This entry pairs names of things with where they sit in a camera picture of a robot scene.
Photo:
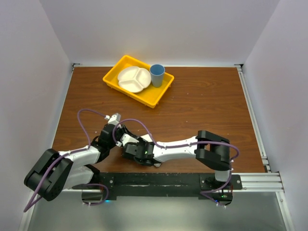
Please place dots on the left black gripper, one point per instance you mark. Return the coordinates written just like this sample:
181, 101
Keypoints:
122, 129

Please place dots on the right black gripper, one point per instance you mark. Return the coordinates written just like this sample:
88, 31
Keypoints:
141, 143

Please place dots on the white cloth napkin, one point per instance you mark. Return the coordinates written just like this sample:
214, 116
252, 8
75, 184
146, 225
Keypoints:
149, 139

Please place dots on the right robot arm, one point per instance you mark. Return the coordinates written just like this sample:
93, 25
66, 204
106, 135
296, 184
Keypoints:
208, 148

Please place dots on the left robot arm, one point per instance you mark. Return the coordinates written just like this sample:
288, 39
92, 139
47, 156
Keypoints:
55, 171

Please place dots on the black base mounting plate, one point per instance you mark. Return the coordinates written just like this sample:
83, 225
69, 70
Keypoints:
201, 185

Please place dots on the yellow plastic tray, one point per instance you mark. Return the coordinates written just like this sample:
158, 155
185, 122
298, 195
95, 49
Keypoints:
151, 95

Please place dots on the white divided plate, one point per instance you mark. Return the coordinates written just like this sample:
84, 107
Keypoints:
134, 79

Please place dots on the blue plastic cup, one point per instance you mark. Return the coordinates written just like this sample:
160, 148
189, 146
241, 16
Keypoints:
157, 72

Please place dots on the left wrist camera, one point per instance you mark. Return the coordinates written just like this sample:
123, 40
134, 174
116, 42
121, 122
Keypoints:
113, 119

